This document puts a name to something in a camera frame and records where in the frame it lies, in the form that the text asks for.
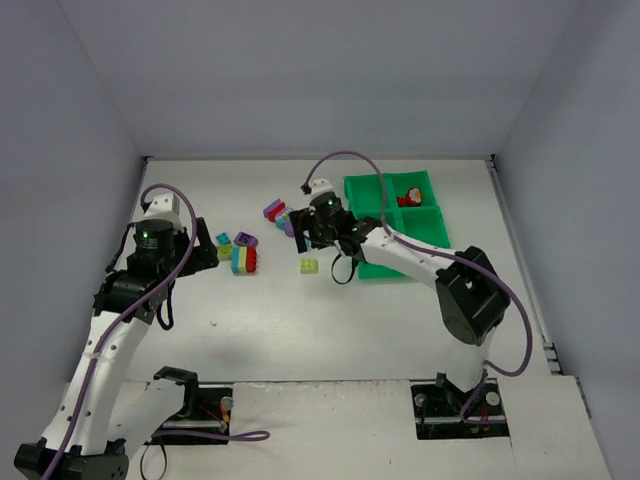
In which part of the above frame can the lime green small lego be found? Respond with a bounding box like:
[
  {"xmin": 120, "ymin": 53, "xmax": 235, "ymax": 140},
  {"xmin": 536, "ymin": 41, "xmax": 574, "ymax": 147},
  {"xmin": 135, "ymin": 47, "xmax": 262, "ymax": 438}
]
[{"xmin": 216, "ymin": 244, "xmax": 233, "ymax": 261}]

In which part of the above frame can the teal printed purple lego stack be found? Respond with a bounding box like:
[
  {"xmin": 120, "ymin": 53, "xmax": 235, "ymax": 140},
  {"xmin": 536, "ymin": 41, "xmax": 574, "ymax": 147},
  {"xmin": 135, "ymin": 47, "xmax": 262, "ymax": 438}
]
[{"xmin": 275, "ymin": 207, "xmax": 294, "ymax": 238}]

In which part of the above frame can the purple lego with red brick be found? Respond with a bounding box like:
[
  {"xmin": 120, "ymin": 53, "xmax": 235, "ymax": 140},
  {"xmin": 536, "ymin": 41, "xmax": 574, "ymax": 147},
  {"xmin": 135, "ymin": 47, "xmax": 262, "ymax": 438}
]
[{"xmin": 263, "ymin": 198, "xmax": 291, "ymax": 223}]

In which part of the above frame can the teal yellow red lego stack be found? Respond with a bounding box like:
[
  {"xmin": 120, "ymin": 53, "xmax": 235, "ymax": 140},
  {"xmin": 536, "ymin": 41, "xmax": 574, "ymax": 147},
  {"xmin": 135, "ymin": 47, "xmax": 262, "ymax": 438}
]
[{"xmin": 231, "ymin": 246, "xmax": 258, "ymax": 275}]

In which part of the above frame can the red white printed lego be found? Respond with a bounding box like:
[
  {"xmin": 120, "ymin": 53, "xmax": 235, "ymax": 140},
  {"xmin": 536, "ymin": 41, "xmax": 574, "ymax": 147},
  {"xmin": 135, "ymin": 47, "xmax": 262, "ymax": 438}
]
[{"xmin": 404, "ymin": 187, "xmax": 422, "ymax": 207}]

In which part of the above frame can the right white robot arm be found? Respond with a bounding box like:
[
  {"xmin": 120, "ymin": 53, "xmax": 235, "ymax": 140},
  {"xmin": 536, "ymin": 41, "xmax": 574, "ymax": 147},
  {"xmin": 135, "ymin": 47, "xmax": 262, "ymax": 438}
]
[{"xmin": 290, "ymin": 191, "xmax": 511, "ymax": 393}]

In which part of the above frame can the lime green lego brick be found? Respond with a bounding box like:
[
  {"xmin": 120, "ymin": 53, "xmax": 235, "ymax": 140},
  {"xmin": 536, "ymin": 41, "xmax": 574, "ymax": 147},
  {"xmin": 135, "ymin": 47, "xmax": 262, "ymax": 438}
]
[{"xmin": 299, "ymin": 258, "xmax": 319, "ymax": 275}]

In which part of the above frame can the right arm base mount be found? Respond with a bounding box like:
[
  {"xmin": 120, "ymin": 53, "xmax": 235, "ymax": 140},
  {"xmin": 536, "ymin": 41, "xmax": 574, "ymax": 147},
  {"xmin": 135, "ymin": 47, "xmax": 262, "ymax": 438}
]
[{"xmin": 411, "ymin": 379, "xmax": 510, "ymax": 441}]

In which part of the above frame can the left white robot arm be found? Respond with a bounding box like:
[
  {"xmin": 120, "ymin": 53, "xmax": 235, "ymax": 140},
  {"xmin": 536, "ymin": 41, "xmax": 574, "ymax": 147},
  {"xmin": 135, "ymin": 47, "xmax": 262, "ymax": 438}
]
[{"xmin": 14, "ymin": 210, "xmax": 219, "ymax": 479}]

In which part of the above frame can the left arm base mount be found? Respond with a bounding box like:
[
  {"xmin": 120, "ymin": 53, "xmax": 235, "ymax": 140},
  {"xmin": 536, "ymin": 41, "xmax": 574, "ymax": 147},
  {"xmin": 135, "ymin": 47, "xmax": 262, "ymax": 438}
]
[{"xmin": 145, "ymin": 384, "xmax": 233, "ymax": 446}]

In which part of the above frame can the teal small lego brick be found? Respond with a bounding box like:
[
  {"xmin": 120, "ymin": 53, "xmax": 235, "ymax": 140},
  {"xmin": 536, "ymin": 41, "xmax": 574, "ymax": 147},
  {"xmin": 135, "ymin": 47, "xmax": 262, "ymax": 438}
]
[{"xmin": 215, "ymin": 232, "xmax": 232, "ymax": 245}]

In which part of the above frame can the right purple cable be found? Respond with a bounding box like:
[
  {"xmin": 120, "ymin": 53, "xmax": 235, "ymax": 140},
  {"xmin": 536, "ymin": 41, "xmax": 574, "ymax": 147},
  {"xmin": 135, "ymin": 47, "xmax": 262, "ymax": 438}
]
[{"xmin": 302, "ymin": 149, "xmax": 534, "ymax": 426}]

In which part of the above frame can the purple sloped lego brick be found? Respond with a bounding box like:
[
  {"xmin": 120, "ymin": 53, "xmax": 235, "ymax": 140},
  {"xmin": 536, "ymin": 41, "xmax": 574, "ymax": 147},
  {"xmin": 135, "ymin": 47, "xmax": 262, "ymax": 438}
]
[{"xmin": 234, "ymin": 231, "xmax": 259, "ymax": 248}]

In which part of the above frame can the green divided sorting tray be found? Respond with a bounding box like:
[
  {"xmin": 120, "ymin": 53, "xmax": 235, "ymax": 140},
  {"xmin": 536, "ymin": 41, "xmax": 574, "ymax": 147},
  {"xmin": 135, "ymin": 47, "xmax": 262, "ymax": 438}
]
[{"xmin": 343, "ymin": 170, "xmax": 451, "ymax": 248}]

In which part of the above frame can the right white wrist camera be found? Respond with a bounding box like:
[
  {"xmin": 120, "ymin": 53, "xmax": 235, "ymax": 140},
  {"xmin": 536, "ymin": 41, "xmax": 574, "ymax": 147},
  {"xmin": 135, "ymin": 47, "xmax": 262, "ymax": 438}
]
[{"xmin": 300, "ymin": 178, "xmax": 334, "ymax": 199}]

